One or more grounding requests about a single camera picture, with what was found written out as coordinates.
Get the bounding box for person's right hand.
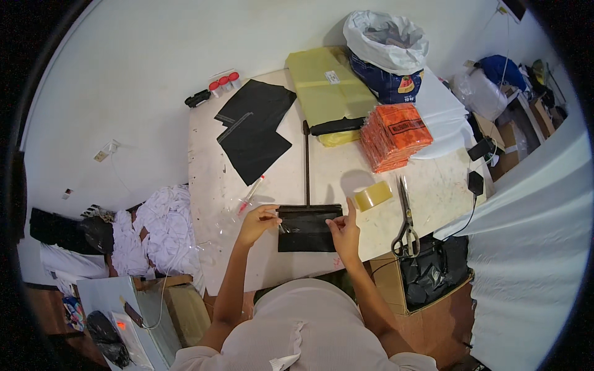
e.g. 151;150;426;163
325;197;362;266

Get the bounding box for person's left hand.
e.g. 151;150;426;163
236;204;283;249

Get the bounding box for clear tape strip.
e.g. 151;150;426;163
278;221;331;234

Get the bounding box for red marker pen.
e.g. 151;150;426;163
237;174;265;217

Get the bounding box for clear plastic film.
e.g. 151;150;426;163
194;194;279;261

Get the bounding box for black folded plastic package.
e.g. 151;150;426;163
277;204;344;253

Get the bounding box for clear packing tape roll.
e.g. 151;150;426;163
354;180;394;213

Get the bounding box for steel scissors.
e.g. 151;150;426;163
391;175;421;259

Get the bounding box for black plastic mailer bag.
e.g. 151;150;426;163
216;112;293;187
214;79;298;128

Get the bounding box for black metal rod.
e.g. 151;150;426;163
303;120;312;207

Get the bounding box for cardboard box with black bags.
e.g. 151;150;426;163
370;234;475;317

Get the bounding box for heap of white clothes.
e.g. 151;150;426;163
110;184;206;294

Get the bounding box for person's body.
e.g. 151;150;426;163
169;278;439;371

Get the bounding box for brown cardboard box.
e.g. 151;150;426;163
162;283;213;348

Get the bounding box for black rolled plastic bag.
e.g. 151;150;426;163
309;117;367;137

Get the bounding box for stack of orange packets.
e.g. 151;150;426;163
359;102;434;174

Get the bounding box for black power adapter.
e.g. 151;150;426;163
467;170;485;197

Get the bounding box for black tape dispenser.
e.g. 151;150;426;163
184;89;212;109

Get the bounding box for white sealing machine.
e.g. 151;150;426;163
76;275;184;371

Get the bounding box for yellow wrapped bundle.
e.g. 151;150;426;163
285;46;379;148

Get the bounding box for stack of white sheets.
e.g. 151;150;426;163
410;66;475;161

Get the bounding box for black phone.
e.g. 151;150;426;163
467;136;495;162

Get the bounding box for white draped cloth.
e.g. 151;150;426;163
433;107;594;371

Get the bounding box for black bag heap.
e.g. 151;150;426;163
29;206;115;256

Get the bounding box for black crumpled plastic bag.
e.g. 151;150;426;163
85;310;133;370

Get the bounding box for blue sack with white liner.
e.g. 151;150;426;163
343;10;430;105

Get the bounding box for cluttered shelf with boxes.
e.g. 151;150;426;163
451;54;570;182

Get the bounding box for white wall socket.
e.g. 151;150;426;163
93;139;123;163

